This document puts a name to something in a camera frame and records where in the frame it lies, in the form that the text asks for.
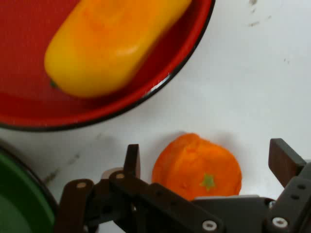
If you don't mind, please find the red enamel bowl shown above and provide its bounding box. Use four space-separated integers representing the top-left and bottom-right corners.
0 0 216 132

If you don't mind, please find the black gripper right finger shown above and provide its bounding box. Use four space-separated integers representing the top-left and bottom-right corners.
264 138 311 233

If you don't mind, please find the green enamel bowl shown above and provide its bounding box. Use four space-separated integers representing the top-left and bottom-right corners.
0 140 59 233

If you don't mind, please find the orange toy tangerine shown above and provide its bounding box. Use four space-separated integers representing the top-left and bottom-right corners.
152 133 242 201

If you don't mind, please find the yellow toy mango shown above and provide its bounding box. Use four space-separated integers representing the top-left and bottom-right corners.
44 0 192 99

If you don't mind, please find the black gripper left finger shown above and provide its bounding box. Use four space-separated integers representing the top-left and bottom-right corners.
58 144 225 233

